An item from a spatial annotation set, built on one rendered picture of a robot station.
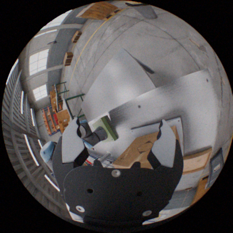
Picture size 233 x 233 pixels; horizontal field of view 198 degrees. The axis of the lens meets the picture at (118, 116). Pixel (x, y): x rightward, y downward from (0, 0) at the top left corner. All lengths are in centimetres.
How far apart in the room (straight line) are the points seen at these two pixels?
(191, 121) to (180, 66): 98
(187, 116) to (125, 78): 44
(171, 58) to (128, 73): 97
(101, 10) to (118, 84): 269
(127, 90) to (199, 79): 47
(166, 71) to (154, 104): 90
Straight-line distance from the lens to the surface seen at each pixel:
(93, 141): 70
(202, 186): 364
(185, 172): 87
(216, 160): 237
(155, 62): 133
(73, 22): 497
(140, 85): 46
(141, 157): 35
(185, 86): 44
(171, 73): 127
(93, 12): 278
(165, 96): 43
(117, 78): 54
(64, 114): 229
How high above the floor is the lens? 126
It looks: 44 degrees down
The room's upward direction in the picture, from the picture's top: 121 degrees counter-clockwise
